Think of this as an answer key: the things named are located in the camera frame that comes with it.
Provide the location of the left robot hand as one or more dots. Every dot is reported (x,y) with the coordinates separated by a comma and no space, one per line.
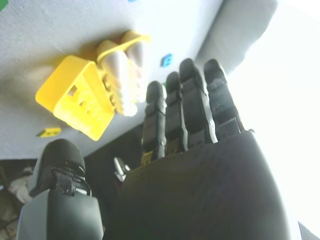
(200,187)

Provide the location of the yellow egg carton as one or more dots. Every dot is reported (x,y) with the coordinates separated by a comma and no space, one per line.
(82,117)

